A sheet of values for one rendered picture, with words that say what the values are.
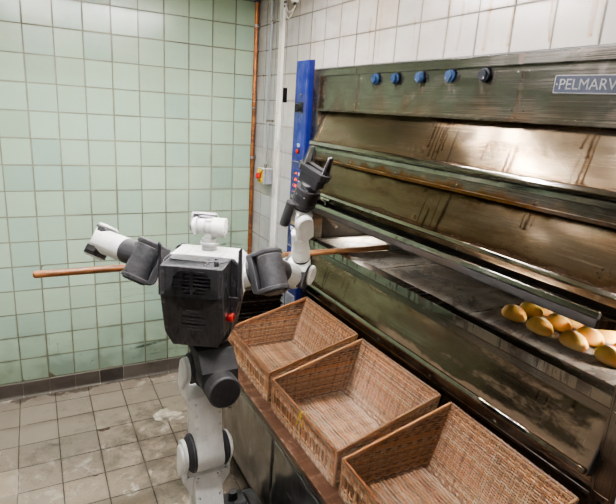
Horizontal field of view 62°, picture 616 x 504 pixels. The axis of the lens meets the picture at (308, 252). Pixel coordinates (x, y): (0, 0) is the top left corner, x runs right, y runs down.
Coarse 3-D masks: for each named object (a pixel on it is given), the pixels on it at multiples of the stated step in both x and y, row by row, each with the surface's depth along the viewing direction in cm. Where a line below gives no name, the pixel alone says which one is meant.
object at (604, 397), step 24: (312, 240) 291; (360, 264) 250; (408, 288) 219; (456, 312) 195; (480, 336) 183; (504, 336) 176; (528, 360) 165; (552, 360) 160; (576, 384) 151; (600, 384) 147
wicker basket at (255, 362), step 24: (288, 312) 293; (312, 312) 287; (264, 336) 289; (288, 336) 296; (312, 336) 283; (336, 336) 264; (240, 360) 264; (264, 360) 274; (288, 360) 274; (312, 360) 241; (336, 360) 248; (264, 384) 238; (288, 384) 239
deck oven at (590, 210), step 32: (320, 96) 273; (320, 160) 277; (352, 160) 249; (384, 160) 225; (480, 192) 179; (512, 192) 167; (544, 192) 155; (320, 224) 294; (384, 224) 244; (608, 224) 139; (320, 256) 284; (480, 256) 180; (384, 288) 232; (544, 288) 168; (576, 288) 148; (352, 320) 259; (448, 384) 200; (480, 416) 186; (608, 416) 143; (544, 448) 162; (608, 448) 144; (576, 480) 153; (608, 480) 144
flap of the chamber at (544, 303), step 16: (352, 224) 226; (384, 240) 205; (416, 240) 218; (432, 256) 181; (464, 272) 167; (512, 288) 151; (544, 304) 141; (576, 320) 133; (592, 320) 130; (608, 320) 132
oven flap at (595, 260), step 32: (352, 192) 250; (384, 192) 229; (416, 192) 212; (448, 192) 196; (416, 224) 206; (448, 224) 192; (480, 224) 180; (512, 224) 169; (544, 224) 159; (576, 224) 150; (512, 256) 165; (544, 256) 156; (576, 256) 148; (608, 256) 140; (608, 288) 138
